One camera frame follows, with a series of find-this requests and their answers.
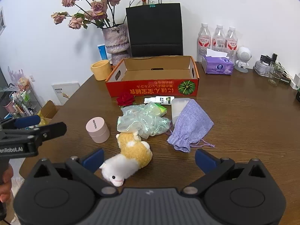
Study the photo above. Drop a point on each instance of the white robot figurine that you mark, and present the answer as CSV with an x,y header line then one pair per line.
x,y
242,59

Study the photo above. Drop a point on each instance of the clear container with black devices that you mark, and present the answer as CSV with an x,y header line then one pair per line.
x,y
263,65

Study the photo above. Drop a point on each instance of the person's left hand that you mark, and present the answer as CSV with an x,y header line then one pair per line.
x,y
4,188

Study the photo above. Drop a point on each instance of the iridescent plastic bag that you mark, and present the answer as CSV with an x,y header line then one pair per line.
x,y
143,120

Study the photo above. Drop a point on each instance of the translucent plastic case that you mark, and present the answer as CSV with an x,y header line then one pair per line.
x,y
178,109

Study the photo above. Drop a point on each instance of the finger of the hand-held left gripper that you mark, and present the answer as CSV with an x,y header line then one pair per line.
x,y
52,130
26,121

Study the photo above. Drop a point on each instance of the red rose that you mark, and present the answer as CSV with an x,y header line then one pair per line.
x,y
125,99

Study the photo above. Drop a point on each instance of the green tissue pack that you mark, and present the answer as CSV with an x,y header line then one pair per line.
x,y
163,110

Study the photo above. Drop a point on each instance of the white and tan alpaca plush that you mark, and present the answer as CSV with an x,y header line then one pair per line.
x,y
131,155

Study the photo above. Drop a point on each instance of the white wall outlet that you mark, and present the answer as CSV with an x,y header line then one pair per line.
x,y
32,77

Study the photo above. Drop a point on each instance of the pink round jar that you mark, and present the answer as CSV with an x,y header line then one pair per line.
x,y
97,131

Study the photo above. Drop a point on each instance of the white board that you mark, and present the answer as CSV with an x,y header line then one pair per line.
x,y
65,93

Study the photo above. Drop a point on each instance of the blue and white tube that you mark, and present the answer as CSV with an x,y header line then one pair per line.
x,y
102,52

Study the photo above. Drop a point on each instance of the clear glass cup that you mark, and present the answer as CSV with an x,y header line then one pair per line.
x,y
274,75

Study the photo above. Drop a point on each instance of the clear water bottle red label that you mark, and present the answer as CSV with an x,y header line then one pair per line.
x,y
204,42
231,41
219,39

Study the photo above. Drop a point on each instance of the yellow mug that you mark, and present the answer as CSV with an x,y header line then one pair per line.
x,y
101,70

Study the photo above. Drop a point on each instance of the cluttered storage rack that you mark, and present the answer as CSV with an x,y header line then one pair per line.
x,y
20,100

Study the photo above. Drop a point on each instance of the black paper bag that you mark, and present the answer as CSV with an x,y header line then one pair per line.
x,y
154,30

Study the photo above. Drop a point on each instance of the purple tissue pack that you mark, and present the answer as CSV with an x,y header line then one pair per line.
x,y
216,65

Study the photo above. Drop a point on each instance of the brown cardboard carton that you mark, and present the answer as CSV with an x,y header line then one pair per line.
x,y
48,113

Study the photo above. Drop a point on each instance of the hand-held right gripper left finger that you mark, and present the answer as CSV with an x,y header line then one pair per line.
x,y
95,160

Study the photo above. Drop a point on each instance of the teal binder clip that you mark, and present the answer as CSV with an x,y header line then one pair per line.
x,y
151,4

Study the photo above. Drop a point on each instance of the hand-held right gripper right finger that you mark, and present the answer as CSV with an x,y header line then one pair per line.
x,y
204,159

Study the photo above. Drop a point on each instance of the white charger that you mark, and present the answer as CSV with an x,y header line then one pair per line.
x,y
295,80

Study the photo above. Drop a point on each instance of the white spray bottle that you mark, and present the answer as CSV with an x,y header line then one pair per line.
x,y
161,100

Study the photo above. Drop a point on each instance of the grey wall frame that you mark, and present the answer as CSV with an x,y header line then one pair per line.
x,y
1,21

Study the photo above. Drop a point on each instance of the orange cardboard box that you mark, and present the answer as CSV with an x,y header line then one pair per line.
x,y
152,79

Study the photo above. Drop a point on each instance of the mottled pink ceramic vase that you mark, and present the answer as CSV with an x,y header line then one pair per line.
x,y
116,42

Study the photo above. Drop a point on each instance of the dried pink rose bouquet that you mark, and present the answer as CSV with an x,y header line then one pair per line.
x,y
89,11

